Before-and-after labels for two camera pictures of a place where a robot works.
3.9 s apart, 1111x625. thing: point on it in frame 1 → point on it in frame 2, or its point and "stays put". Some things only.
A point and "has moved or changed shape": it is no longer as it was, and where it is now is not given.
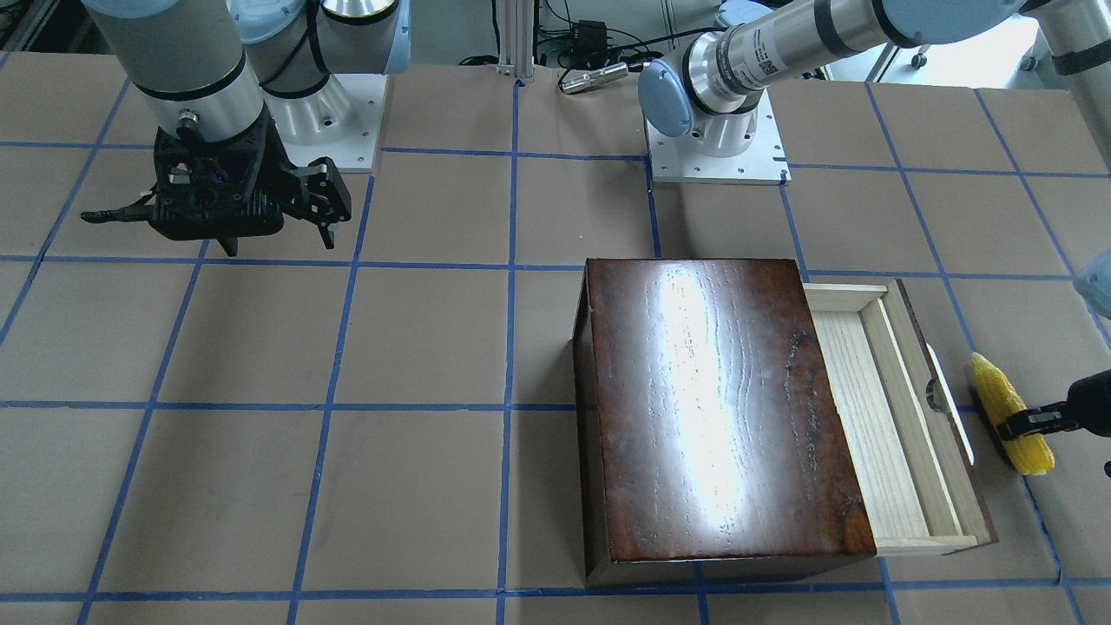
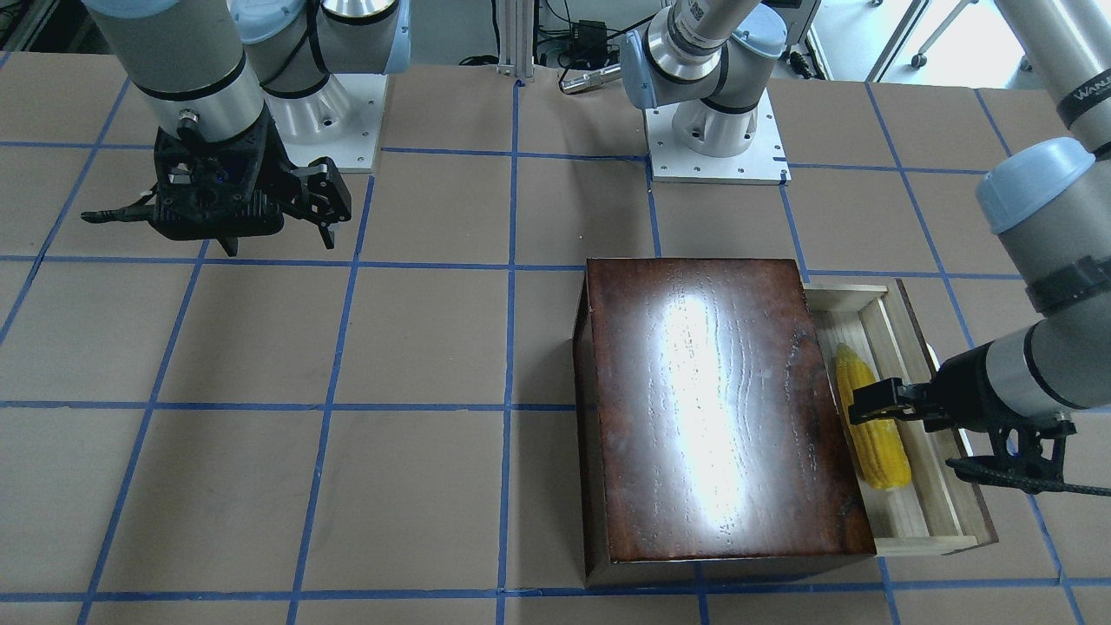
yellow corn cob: (1029, 452) has moved or changed shape
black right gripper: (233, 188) stays put
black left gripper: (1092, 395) → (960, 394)
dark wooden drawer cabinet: (709, 442) stays put
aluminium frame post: (516, 39) stays put
